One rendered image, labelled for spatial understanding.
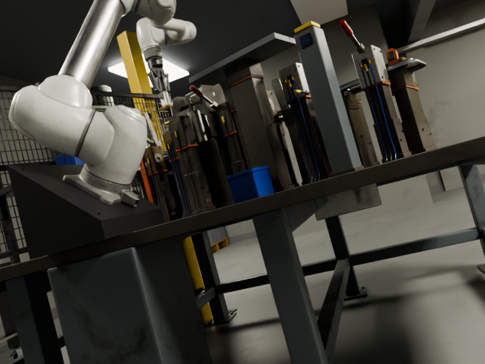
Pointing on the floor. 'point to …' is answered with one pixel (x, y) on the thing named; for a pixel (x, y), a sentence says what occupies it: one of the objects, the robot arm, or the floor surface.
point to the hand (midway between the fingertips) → (164, 99)
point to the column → (130, 308)
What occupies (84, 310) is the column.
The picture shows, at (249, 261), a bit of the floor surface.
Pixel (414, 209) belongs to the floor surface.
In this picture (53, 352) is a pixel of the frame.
